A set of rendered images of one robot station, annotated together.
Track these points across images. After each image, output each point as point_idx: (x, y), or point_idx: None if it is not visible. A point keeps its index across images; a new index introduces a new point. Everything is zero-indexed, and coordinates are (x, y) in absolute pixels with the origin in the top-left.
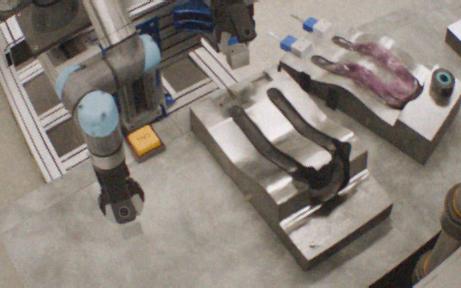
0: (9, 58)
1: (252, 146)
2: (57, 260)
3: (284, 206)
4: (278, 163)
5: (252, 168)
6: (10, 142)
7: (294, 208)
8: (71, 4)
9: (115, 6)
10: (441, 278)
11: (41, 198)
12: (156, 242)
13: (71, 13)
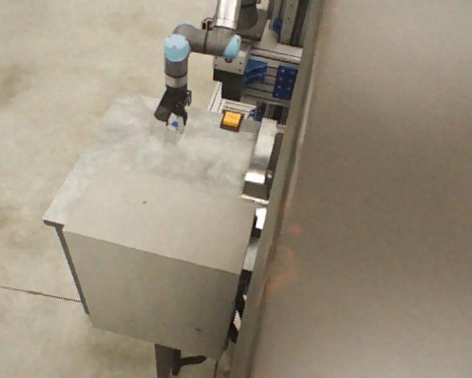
0: (204, 28)
1: (270, 155)
2: (129, 132)
3: (248, 184)
4: (269, 167)
5: (256, 160)
6: (206, 105)
7: (254, 192)
8: (249, 17)
9: (231, 3)
10: (172, 187)
11: (156, 104)
12: (185, 161)
13: (245, 23)
